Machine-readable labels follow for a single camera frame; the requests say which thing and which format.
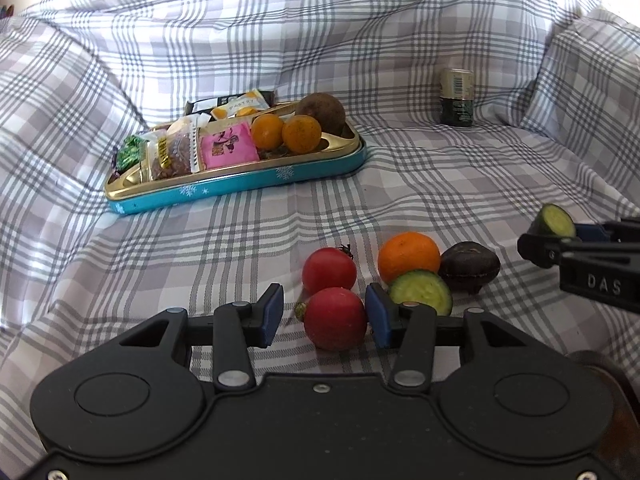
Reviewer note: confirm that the clear nut snack packet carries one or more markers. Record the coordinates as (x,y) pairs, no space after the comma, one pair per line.
(172,154)

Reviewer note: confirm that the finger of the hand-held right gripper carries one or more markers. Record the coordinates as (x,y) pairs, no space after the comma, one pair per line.
(537,250)
(592,232)

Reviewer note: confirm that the grey plaid blanket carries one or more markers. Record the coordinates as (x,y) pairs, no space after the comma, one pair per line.
(200,260)

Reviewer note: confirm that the green wrapped candy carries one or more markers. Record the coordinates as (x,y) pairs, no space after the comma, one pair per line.
(130,152)

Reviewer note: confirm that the black snack packet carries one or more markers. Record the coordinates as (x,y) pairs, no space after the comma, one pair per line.
(199,106)

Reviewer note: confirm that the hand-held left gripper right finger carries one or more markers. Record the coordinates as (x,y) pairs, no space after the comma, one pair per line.
(377,317)

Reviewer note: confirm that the dark purple fruit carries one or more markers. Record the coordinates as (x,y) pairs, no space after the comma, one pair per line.
(469,265)

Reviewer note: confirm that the red radish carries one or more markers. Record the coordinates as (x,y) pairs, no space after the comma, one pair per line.
(334,317)

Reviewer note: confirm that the cucumber piece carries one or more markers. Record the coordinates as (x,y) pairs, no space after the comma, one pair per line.
(552,220)
(421,292)

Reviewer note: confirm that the yellow snack packet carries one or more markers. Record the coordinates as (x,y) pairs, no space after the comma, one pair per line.
(240,103)

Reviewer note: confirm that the red cherry tomato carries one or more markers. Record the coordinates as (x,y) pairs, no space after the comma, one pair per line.
(330,271)

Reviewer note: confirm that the dark green jar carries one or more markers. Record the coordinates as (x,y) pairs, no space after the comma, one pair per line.
(457,97)

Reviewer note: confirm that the orange tangerine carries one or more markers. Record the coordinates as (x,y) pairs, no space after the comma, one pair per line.
(409,257)

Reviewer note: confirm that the round brown fruit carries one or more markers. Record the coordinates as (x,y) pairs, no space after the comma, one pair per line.
(322,109)

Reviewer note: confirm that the blue snowflake tin tray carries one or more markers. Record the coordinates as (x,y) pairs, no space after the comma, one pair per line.
(225,189)

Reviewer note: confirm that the small orange citrus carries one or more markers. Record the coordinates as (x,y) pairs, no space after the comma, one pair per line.
(267,131)
(301,134)

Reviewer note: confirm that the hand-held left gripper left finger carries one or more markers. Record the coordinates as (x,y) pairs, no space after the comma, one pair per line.
(272,315)

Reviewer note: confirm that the pink snack packet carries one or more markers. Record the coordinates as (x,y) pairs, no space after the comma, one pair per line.
(227,146)

